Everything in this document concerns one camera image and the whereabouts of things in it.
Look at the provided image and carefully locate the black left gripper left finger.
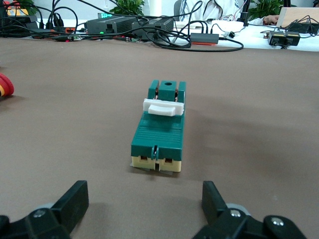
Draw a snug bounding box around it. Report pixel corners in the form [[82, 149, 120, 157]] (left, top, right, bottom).
[[0, 180, 89, 239]]

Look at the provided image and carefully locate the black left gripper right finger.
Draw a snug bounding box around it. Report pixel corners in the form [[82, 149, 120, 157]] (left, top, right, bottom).
[[191, 180, 308, 239]]

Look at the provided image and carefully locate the bare person hand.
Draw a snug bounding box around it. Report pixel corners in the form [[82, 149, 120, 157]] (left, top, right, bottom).
[[261, 14, 281, 25]]

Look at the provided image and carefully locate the red emergency button orange block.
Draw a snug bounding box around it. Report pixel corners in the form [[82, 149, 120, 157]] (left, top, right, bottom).
[[0, 72, 15, 100]]

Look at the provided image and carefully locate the grey usb hub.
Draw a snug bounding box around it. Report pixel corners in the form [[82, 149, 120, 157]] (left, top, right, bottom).
[[190, 33, 220, 43]]

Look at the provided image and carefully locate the black box yellow stripe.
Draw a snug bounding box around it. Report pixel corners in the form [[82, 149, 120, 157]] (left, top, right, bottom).
[[268, 31, 287, 47], [286, 31, 301, 48]]

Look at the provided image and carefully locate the black finned power supply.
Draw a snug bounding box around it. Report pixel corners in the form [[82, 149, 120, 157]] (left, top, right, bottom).
[[132, 17, 174, 40], [86, 16, 137, 34]]

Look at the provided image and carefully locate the black case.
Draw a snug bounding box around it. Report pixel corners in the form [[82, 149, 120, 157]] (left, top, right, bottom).
[[0, 16, 38, 33]]

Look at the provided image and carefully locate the person in white shirt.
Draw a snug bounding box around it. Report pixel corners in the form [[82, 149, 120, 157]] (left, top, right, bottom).
[[174, 0, 247, 22]]

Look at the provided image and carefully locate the yellow black device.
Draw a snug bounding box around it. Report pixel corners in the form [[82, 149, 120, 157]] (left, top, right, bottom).
[[6, 7, 25, 17]]

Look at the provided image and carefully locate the green potted plant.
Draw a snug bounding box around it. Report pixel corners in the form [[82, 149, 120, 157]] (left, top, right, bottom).
[[109, 0, 145, 15], [14, 0, 38, 15], [248, 0, 297, 20]]

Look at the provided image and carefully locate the light wooden board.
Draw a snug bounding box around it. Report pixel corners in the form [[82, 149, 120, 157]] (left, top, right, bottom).
[[276, 6, 319, 27]]

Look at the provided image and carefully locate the coiled black cable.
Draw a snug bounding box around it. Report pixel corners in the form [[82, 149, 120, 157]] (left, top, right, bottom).
[[149, 14, 245, 53]]

